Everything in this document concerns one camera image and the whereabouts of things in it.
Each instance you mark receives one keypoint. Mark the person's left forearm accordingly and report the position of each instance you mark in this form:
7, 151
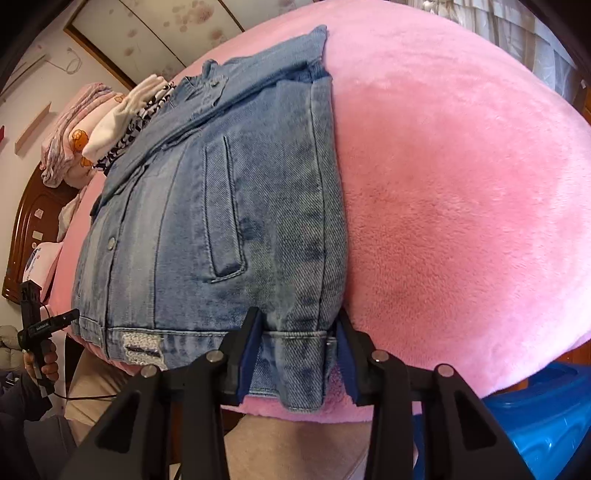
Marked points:
21, 397

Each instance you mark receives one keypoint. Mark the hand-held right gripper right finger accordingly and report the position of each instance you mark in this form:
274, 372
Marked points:
347, 364

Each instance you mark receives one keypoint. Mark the black-white striped folded garment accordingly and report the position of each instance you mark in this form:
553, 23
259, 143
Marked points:
159, 99

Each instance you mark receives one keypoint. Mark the white pink printed pillow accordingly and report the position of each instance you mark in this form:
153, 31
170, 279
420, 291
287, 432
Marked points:
44, 265

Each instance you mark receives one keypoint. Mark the person's beige pants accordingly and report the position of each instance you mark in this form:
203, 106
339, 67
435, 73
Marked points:
286, 443

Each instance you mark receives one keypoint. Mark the folded bear print quilt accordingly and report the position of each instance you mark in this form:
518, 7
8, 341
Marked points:
78, 138

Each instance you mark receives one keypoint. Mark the white folded fleece garment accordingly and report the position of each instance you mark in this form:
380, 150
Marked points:
111, 129

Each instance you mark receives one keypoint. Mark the pink plush bed blanket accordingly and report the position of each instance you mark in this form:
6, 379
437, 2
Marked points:
461, 184

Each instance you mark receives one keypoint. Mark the folded pink striped blanket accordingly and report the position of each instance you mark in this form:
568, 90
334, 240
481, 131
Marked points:
74, 110

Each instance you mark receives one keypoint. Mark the person's left hand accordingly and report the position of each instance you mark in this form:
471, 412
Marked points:
46, 364

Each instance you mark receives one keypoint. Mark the blue denim jacket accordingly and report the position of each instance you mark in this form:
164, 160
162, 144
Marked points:
254, 207

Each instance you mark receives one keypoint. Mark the small grey white cloth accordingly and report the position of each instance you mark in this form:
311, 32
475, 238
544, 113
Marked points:
71, 214

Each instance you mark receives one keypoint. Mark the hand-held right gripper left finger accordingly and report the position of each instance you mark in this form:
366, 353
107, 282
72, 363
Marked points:
247, 355

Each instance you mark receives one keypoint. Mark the wooden headboard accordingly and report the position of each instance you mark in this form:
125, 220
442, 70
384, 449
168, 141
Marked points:
32, 212

